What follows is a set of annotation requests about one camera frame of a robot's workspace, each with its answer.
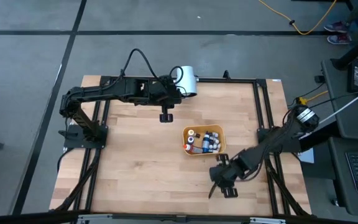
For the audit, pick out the black side table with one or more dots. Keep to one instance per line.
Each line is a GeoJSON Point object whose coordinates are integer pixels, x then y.
{"type": "Point", "coordinates": [334, 81]}

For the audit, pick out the black frame clamp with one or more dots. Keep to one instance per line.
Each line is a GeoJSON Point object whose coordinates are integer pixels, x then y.
{"type": "Point", "coordinates": [226, 74]}

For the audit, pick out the person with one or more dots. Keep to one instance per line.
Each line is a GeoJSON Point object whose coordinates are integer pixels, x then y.
{"type": "Point", "coordinates": [337, 27]}

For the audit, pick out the black stand pole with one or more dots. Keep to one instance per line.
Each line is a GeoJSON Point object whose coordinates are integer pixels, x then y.
{"type": "Point", "coordinates": [353, 53]}

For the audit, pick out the white paper sheet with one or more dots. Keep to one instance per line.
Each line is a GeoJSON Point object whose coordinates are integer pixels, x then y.
{"type": "Point", "coordinates": [308, 157]}

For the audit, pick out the purple-capped food coloring bottle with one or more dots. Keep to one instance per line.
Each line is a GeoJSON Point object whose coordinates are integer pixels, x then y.
{"type": "Point", "coordinates": [190, 140]}

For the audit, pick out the white rod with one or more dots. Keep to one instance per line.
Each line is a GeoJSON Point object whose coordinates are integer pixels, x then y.
{"type": "Point", "coordinates": [350, 103]}

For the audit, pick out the black rig beam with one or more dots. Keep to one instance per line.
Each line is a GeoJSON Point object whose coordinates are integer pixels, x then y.
{"type": "Point", "coordinates": [148, 217]}

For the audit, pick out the yellow plastic bin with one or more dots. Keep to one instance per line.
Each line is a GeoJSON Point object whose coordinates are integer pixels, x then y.
{"type": "Point", "coordinates": [204, 127]}

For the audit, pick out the silver aluminium extrusion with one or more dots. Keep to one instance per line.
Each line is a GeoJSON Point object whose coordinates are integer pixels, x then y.
{"type": "Point", "coordinates": [267, 221]}
{"type": "Point", "coordinates": [95, 218]}

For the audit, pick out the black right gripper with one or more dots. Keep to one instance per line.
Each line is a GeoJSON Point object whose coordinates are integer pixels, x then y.
{"type": "Point", "coordinates": [227, 174]}

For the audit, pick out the black desk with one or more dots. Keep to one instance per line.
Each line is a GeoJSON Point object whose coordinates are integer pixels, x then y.
{"type": "Point", "coordinates": [340, 186]}

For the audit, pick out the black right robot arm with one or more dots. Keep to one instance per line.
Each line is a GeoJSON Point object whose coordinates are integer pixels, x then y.
{"type": "Point", "coordinates": [278, 140]}

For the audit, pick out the black wall plug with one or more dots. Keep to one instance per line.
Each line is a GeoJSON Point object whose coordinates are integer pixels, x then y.
{"type": "Point", "coordinates": [319, 79]}

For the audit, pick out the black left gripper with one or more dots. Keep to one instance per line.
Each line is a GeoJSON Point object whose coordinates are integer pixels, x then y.
{"type": "Point", "coordinates": [163, 93]}

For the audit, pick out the white cylinder camera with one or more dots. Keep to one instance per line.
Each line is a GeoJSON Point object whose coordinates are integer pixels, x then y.
{"type": "Point", "coordinates": [189, 81]}

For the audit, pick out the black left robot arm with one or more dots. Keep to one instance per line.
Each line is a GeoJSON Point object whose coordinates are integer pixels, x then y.
{"type": "Point", "coordinates": [104, 91]}

